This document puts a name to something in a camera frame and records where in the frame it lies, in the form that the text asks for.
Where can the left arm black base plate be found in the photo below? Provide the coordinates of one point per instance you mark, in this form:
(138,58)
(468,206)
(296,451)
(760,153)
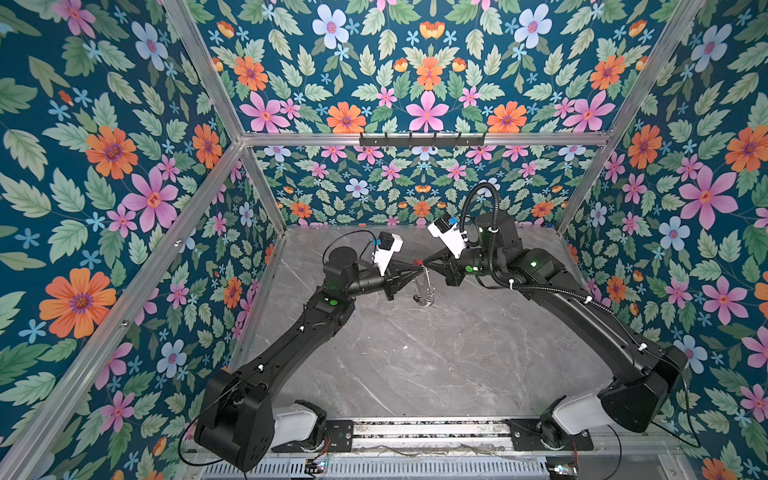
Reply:
(328,436)

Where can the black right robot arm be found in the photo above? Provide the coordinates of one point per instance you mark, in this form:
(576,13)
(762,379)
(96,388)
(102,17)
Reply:
(644,375)

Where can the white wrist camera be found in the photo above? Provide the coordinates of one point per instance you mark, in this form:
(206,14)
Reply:
(446,229)
(386,246)

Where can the white perforated cable duct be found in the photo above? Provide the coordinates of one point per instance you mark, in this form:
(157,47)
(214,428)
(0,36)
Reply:
(387,468)

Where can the steel keyring with red handle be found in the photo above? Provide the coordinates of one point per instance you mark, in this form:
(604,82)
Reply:
(424,294)

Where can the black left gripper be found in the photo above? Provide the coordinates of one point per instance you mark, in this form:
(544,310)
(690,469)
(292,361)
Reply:
(397,276)

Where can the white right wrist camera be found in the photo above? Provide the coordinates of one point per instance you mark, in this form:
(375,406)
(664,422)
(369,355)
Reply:
(446,229)

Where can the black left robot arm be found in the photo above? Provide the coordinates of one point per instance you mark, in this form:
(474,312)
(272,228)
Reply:
(238,421)

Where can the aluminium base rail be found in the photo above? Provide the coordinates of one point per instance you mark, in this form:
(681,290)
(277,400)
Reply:
(485,436)

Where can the black hook rail on wall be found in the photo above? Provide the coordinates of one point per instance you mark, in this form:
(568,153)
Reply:
(439,140)

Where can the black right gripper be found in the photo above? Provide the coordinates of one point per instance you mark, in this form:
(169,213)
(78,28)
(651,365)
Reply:
(453,278)

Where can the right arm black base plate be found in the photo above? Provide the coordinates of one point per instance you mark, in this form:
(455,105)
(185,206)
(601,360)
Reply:
(533,434)

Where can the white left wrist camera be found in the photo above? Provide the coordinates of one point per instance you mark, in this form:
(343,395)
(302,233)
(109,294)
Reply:
(386,246)

